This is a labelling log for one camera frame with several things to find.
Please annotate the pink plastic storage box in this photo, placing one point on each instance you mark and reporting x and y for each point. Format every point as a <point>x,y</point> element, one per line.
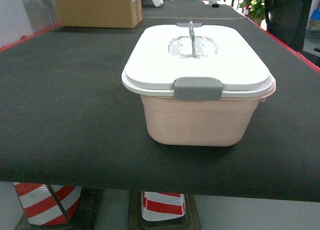
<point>199,123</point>

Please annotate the white box lid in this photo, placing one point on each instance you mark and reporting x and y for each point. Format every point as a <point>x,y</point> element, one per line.
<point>218,55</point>

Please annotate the brown cardboard box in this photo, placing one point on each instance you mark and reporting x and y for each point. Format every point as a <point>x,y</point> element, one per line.
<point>123,14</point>

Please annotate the grey lid latch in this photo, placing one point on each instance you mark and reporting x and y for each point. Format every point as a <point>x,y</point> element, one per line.
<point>197,89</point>

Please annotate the black table mat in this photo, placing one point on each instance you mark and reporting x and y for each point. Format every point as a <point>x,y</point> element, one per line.
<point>67,119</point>

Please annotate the potted green plant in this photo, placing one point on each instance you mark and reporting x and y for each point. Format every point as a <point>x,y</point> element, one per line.
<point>256,10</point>

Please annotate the red white cone left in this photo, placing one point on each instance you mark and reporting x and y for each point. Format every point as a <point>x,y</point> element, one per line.
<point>57,207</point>

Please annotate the black office chair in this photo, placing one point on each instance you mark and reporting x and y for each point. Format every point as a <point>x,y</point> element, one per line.
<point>289,22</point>

